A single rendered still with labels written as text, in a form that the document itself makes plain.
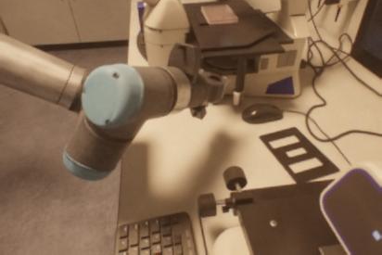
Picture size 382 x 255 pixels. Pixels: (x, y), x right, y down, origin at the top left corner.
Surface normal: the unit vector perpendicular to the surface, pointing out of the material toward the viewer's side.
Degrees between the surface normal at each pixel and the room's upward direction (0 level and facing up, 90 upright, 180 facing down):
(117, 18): 90
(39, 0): 90
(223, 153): 0
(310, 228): 0
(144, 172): 0
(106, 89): 60
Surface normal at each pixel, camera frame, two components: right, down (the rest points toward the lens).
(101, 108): -0.50, 0.04
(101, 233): -0.02, -0.80
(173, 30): 0.14, 0.59
